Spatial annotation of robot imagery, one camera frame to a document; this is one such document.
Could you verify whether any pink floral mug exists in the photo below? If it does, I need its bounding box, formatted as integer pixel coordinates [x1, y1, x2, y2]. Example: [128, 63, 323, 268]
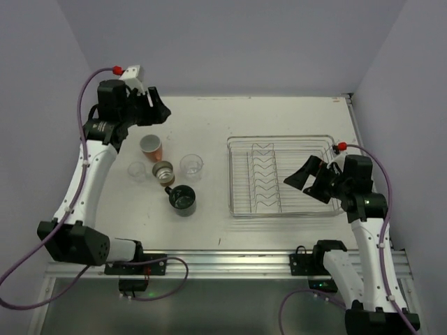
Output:
[139, 135, 163, 163]

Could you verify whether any cream cup with brown band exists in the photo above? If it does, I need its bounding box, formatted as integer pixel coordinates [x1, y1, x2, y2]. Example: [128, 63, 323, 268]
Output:
[152, 161, 175, 187]

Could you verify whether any small clear glass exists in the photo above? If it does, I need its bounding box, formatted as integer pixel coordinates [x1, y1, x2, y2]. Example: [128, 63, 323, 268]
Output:
[127, 162, 146, 183]

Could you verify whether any large clear glass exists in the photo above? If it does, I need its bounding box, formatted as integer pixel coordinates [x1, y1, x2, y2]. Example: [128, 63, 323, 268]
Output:
[179, 154, 204, 181]

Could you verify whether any dark grey mug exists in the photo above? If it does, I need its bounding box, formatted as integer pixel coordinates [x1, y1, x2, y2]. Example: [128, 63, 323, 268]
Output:
[164, 185, 196, 217]

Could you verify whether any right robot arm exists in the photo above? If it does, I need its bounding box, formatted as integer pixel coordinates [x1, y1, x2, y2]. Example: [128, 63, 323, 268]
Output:
[284, 155, 420, 334]

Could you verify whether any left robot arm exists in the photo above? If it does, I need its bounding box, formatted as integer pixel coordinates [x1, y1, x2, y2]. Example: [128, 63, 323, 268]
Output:
[37, 80, 171, 266]

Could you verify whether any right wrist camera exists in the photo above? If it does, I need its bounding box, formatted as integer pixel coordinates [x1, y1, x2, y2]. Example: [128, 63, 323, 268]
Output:
[327, 142, 348, 170]

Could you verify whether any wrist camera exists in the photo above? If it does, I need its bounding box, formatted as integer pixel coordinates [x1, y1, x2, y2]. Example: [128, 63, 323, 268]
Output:
[112, 65, 145, 94]
[327, 142, 348, 170]

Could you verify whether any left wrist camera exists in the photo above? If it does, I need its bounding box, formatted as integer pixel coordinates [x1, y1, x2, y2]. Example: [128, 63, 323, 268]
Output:
[112, 65, 145, 94]

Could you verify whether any wire dish rack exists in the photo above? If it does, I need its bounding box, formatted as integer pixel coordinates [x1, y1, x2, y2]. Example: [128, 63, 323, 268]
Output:
[227, 135, 342, 218]

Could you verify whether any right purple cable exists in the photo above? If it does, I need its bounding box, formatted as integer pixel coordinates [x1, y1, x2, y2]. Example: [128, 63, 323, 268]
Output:
[281, 144, 413, 335]

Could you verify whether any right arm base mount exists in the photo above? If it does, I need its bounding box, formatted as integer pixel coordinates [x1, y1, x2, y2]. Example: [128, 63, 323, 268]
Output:
[289, 245, 338, 293]

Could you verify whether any aluminium mounting rail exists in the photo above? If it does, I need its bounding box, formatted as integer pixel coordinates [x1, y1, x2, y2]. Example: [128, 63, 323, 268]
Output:
[45, 251, 412, 279]

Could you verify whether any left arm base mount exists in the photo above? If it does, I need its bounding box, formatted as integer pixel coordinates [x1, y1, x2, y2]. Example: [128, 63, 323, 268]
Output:
[104, 253, 167, 297]

